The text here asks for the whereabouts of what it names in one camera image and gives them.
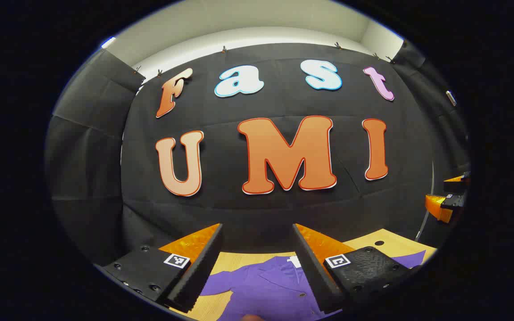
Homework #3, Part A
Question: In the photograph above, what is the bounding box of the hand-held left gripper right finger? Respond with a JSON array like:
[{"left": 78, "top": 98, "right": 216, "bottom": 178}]
[{"left": 293, "top": 223, "right": 418, "bottom": 315}]

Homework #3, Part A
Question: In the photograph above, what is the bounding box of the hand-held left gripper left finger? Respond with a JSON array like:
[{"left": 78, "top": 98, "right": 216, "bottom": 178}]
[{"left": 94, "top": 223, "right": 224, "bottom": 313}]

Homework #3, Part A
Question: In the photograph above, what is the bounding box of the purple shirt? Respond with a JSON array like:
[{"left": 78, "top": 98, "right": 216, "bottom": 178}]
[{"left": 199, "top": 250, "right": 427, "bottom": 321}]

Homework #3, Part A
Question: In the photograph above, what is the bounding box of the black backdrop cloth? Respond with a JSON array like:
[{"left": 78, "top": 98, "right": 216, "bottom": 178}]
[{"left": 45, "top": 39, "right": 472, "bottom": 268}]

